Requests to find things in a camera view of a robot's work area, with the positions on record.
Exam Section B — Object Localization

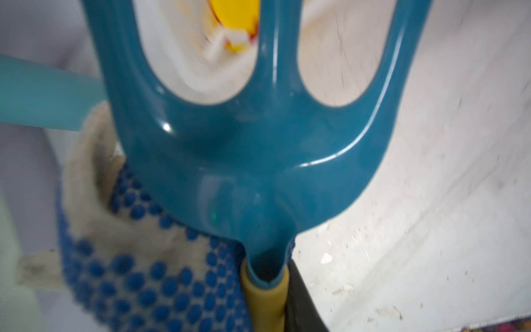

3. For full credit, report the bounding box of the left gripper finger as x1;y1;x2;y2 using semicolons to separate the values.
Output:
284;260;329;332

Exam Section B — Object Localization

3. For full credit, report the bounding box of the teal garden rake yellow handle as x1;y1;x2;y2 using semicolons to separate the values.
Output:
80;0;432;332

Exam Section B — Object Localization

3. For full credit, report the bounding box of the yellow mesh laundry bag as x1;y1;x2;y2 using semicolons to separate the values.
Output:
203;0;260;59

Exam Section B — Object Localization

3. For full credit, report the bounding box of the white plastic basket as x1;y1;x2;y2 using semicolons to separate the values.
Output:
134;1;257;104

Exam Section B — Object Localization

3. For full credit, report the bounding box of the teal vase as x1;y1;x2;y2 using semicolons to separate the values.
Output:
1;55;106;131

